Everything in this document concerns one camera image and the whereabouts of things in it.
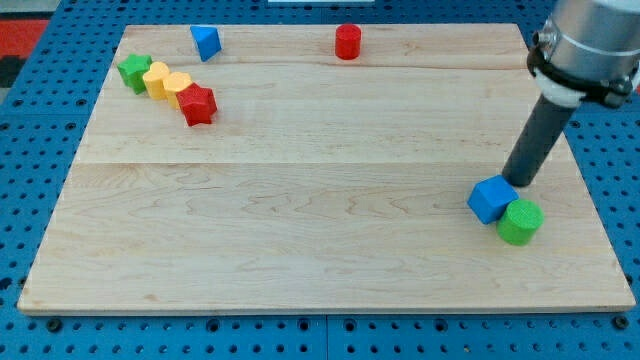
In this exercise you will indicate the red star block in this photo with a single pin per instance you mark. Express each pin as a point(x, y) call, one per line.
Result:
point(197, 104)

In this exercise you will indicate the blue cube block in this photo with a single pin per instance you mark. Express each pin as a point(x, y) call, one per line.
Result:
point(489, 198)

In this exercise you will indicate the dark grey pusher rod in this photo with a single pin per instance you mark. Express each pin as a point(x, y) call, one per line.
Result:
point(541, 131)

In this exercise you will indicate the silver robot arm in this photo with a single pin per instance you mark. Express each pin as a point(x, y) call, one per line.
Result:
point(587, 51)

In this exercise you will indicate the yellow heart block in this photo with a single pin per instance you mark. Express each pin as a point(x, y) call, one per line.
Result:
point(153, 80)

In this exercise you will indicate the red cylinder block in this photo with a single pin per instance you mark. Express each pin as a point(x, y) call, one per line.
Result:
point(348, 41)

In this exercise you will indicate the light wooden board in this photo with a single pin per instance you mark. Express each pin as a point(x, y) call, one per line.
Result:
point(321, 186)

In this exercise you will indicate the green cylinder block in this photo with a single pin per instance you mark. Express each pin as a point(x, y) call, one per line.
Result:
point(520, 221)

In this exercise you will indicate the green star block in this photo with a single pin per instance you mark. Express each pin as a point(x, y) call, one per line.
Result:
point(132, 70)

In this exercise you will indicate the blue triangular prism block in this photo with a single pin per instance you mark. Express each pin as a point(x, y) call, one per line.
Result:
point(207, 41)

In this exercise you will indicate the yellow hexagon block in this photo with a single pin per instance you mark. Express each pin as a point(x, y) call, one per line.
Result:
point(174, 83)

